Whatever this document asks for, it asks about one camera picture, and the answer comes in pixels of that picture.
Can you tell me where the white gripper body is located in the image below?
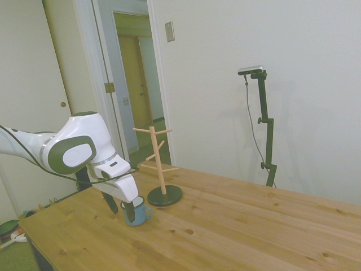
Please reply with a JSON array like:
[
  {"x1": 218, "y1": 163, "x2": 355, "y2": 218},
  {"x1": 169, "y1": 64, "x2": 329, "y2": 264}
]
[{"x1": 92, "y1": 173, "x2": 140, "y2": 203}]

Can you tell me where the white object on floor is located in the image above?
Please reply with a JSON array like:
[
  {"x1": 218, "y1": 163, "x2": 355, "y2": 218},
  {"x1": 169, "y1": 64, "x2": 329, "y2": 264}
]
[{"x1": 10, "y1": 232, "x2": 28, "y2": 244}]

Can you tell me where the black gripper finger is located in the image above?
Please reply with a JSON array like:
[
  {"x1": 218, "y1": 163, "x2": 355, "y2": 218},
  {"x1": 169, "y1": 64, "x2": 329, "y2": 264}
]
[
  {"x1": 125, "y1": 201, "x2": 137, "y2": 223},
  {"x1": 102, "y1": 191, "x2": 119, "y2": 216}
]

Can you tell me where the grey camera on stand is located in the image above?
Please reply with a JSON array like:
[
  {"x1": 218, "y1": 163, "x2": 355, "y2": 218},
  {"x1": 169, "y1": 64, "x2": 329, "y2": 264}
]
[{"x1": 237, "y1": 65, "x2": 266, "y2": 76}]

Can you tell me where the wooden mug tree black base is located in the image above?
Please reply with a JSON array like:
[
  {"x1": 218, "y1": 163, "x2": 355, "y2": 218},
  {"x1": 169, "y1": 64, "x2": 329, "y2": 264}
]
[{"x1": 132, "y1": 126, "x2": 184, "y2": 207}]

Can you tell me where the black jointed camera stand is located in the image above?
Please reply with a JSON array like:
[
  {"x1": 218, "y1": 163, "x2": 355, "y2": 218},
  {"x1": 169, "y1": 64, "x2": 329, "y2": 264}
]
[{"x1": 249, "y1": 70, "x2": 278, "y2": 188}]

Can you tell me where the metal wall switch plate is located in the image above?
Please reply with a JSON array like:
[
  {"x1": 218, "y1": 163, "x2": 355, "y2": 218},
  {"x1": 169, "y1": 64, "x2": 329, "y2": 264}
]
[{"x1": 164, "y1": 21, "x2": 175, "y2": 43}]

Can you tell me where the green object on floor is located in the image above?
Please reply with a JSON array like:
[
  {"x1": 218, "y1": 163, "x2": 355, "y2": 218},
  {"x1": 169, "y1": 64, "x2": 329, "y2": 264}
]
[{"x1": 0, "y1": 219, "x2": 21, "y2": 241}]

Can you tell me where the white door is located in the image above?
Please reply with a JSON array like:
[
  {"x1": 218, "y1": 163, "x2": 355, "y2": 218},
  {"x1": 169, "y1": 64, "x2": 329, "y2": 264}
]
[{"x1": 41, "y1": 0, "x2": 122, "y2": 159}]

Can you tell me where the grey camera cable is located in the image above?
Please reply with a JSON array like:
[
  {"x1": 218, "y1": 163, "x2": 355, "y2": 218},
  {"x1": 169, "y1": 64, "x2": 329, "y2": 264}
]
[{"x1": 244, "y1": 74, "x2": 269, "y2": 171}]

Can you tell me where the blue enamel mug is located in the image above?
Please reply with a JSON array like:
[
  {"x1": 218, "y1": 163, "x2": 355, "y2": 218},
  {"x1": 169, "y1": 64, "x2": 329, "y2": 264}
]
[{"x1": 120, "y1": 195, "x2": 154, "y2": 227}]

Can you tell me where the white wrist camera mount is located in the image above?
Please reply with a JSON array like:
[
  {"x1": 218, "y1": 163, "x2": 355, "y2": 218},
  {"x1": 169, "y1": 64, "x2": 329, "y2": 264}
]
[{"x1": 94, "y1": 158, "x2": 132, "y2": 181}]

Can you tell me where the wooden door in hallway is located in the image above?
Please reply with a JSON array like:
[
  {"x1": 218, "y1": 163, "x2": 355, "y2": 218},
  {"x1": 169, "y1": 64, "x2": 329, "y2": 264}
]
[{"x1": 118, "y1": 35, "x2": 155, "y2": 128}]

